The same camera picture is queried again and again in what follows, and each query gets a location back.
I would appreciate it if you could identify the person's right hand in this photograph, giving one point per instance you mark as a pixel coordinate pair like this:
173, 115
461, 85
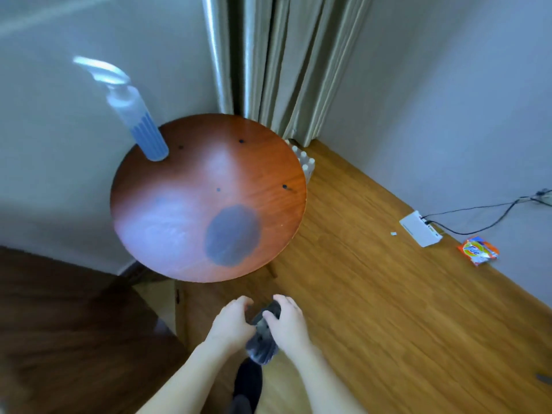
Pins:
290, 329

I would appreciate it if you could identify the person's left hand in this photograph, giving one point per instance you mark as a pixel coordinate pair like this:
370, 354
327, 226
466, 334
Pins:
226, 325

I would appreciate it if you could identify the person's right thumb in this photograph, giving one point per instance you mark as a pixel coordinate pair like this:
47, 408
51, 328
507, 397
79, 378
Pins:
269, 319

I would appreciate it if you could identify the person's left fingers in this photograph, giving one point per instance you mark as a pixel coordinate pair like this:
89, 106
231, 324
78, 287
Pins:
244, 306

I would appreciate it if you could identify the grey cleaning cloth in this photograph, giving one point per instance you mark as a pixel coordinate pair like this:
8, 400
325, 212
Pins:
262, 340

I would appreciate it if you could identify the person's left forearm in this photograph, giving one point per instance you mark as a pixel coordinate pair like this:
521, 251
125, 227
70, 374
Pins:
189, 381

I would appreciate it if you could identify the person's right forearm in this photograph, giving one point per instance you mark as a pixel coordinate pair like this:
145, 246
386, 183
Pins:
321, 383

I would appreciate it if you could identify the person's black shoe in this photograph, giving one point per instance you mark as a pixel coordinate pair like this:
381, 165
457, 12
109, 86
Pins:
248, 383

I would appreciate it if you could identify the round wooden table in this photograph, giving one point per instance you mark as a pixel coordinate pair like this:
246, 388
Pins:
189, 185

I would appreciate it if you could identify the white plastic bottle pack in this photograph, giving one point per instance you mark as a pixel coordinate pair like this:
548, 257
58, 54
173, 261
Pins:
307, 164

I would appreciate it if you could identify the white router box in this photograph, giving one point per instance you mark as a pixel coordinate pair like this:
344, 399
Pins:
419, 228

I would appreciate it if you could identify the blue white spray bottle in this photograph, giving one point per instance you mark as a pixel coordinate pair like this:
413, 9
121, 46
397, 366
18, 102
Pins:
136, 118

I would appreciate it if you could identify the orange packet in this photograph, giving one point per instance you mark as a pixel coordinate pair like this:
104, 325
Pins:
478, 250

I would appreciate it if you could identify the beige curtain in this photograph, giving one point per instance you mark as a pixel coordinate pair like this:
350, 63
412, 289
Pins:
276, 60

